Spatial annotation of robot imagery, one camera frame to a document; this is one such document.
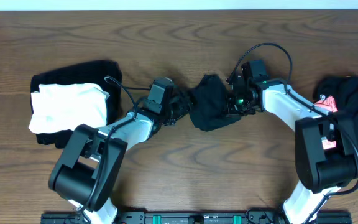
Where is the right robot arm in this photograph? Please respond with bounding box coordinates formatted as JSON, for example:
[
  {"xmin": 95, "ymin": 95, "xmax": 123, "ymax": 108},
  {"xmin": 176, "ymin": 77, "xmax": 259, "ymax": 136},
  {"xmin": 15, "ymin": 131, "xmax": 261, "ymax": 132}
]
[{"xmin": 226, "ymin": 60, "xmax": 358, "ymax": 223}]

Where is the pink crumpled garment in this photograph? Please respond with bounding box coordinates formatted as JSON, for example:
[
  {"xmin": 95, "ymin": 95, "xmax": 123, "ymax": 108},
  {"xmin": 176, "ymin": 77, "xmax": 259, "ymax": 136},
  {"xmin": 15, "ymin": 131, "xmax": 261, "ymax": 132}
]
[{"xmin": 314, "ymin": 95, "xmax": 338, "ymax": 150}]

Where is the black t-shirt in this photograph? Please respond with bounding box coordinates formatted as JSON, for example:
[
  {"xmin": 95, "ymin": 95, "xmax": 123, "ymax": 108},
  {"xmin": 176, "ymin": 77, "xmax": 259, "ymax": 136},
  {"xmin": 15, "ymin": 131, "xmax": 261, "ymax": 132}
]
[{"xmin": 189, "ymin": 74, "xmax": 241, "ymax": 132}]

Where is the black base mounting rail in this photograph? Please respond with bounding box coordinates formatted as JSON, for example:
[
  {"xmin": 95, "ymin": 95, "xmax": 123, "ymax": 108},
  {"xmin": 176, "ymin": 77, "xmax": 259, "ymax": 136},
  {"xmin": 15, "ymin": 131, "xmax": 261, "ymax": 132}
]
[{"xmin": 40, "ymin": 209, "xmax": 352, "ymax": 224}]

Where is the black fabric storage container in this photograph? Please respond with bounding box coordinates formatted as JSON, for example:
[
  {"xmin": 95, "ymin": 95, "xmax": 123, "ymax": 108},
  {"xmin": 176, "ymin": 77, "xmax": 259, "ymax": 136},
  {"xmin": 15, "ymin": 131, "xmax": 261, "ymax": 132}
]
[{"xmin": 30, "ymin": 60, "xmax": 123, "ymax": 149}]

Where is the white folded garment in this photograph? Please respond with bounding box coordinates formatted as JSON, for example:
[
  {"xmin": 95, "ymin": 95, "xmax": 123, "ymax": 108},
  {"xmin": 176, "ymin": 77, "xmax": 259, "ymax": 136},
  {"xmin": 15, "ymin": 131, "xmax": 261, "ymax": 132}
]
[{"xmin": 29, "ymin": 83, "xmax": 109, "ymax": 134}]

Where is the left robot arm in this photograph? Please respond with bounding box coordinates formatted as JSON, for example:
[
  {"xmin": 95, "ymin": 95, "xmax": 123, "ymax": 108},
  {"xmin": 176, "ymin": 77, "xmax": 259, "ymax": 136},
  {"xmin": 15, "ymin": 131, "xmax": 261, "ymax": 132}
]
[{"xmin": 40, "ymin": 78, "xmax": 193, "ymax": 223}]

